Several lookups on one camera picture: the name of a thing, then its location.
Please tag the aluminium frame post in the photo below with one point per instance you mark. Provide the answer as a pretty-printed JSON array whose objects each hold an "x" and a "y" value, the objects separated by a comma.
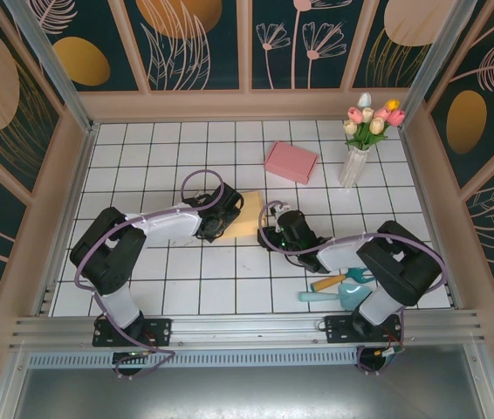
[
  {"x": 439, "y": 61},
  {"x": 50, "y": 61}
]

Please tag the artificial tulip bouquet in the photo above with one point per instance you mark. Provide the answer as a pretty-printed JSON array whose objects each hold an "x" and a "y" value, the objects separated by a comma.
[{"x": 371, "y": 124}]

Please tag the white ribbed vase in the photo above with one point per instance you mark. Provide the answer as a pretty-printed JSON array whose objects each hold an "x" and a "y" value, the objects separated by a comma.
[{"x": 354, "y": 168}]

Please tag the yellow paper box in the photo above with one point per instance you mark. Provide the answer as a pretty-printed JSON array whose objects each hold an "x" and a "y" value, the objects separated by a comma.
[{"x": 247, "y": 218}]

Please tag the pink paper box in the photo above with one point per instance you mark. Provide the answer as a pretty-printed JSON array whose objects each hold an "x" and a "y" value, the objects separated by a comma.
[{"x": 292, "y": 159}]

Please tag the teal garden trowel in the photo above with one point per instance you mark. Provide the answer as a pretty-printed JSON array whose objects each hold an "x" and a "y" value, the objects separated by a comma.
[{"x": 347, "y": 294}]

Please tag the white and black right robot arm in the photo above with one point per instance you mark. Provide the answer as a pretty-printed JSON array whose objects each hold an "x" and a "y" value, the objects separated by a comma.
[{"x": 343, "y": 257}]

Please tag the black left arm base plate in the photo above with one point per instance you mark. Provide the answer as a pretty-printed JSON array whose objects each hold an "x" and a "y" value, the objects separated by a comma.
[{"x": 162, "y": 331}]

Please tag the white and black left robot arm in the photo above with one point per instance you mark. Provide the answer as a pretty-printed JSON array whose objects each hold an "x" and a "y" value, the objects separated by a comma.
[{"x": 168, "y": 229}]

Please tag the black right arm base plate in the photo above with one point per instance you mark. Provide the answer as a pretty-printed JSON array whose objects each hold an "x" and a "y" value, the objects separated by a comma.
[{"x": 338, "y": 329}]

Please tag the aluminium mounting rail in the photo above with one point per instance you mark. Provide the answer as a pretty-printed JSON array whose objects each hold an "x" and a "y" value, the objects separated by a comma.
[{"x": 238, "y": 331}]

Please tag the aluminium table edge rail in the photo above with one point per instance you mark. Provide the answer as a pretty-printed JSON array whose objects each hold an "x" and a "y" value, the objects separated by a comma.
[
  {"x": 72, "y": 218},
  {"x": 432, "y": 218}
]

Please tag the grey metal sheet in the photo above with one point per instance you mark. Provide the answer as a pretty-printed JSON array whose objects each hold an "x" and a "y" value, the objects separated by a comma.
[{"x": 247, "y": 393}]

